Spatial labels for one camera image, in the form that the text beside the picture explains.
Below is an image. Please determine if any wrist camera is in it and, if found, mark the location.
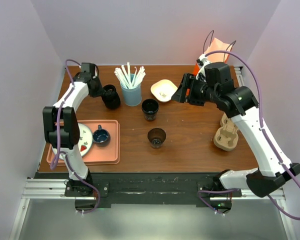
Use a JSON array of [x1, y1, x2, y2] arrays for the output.
[[194, 54, 233, 87], [80, 62, 99, 78]]

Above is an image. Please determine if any black coffee cup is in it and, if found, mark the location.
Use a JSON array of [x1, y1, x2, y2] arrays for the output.
[[141, 98, 159, 121]]

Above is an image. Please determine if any stack of black lids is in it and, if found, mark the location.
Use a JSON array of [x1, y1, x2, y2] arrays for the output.
[[101, 84, 121, 110]]

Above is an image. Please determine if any white wrapped straws bundle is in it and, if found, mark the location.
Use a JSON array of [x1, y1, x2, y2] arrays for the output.
[[114, 62, 146, 90]]

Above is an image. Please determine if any cardboard cup carrier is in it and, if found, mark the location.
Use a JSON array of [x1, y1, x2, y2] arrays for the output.
[[213, 113, 239, 152]]

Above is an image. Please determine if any white fruit pattern plate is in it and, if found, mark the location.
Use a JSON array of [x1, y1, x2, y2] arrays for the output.
[[46, 123, 93, 164]]

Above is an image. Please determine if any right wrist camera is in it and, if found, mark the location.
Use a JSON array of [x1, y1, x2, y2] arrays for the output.
[[194, 54, 233, 87]]

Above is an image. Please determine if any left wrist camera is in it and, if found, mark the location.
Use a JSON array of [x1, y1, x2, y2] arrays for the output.
[[80, 62, 99, 78]]

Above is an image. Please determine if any blue straw holder cup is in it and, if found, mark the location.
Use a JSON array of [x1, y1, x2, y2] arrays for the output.
[[120, 83, 142, 107]]

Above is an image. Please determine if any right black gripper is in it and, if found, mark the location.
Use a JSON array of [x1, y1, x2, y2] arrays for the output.
[[171, 72, 219, 106]]

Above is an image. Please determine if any dark blue mug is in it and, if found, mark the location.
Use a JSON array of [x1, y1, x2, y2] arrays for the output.
[[92, 124, 111, 147]]

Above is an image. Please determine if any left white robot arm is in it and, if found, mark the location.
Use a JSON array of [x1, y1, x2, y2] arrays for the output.
[[42, 73, 105, 196]]

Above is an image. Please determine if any cream square bowl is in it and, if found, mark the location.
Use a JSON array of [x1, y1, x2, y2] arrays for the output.
[[150, 79, 178, 103]]

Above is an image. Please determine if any aluminium frame rail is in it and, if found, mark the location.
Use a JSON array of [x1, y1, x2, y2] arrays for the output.
[[21, 177, 76, 200]]

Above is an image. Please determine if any orange paper gift bag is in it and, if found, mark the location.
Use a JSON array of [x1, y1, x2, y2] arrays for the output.
[[192, 30, 237, 75]]

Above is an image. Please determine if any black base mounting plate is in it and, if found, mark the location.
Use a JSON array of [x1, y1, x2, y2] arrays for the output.
[[34, 172, 242, 212]]

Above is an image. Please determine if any brown takeout coffee cup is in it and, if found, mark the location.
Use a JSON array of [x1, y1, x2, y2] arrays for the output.
[[147, 128, 167, 149]]

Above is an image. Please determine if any pink plastic tray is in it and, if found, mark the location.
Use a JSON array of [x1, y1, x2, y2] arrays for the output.
[[46, 119, 121, 167]]

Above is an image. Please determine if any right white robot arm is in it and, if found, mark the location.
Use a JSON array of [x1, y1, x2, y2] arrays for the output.
[[171, 73, 300, 198]]

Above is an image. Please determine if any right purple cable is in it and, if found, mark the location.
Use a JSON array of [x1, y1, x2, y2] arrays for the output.
[[197, 50, 300, 221]]

